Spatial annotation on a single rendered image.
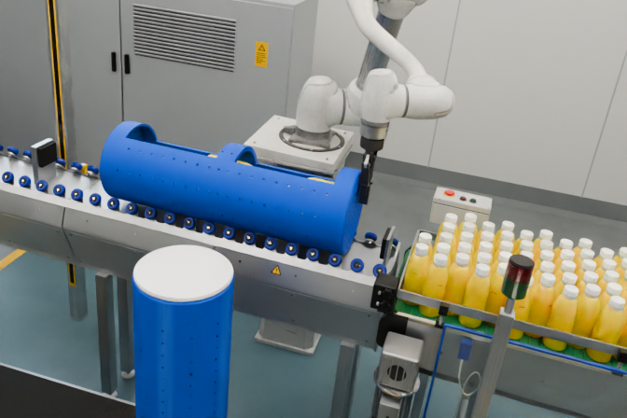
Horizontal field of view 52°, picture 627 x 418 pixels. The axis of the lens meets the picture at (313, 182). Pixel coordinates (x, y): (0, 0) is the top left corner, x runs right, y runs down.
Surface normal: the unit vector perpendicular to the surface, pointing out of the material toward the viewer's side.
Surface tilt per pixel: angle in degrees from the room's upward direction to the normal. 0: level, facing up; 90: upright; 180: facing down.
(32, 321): 0
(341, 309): 110
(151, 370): 90
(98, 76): 90
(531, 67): 90
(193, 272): 0
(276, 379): 0
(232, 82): 90
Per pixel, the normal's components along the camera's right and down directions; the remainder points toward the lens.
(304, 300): -0.32, 0.66
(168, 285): 0.10, -0.90
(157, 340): -0.32, 0.38
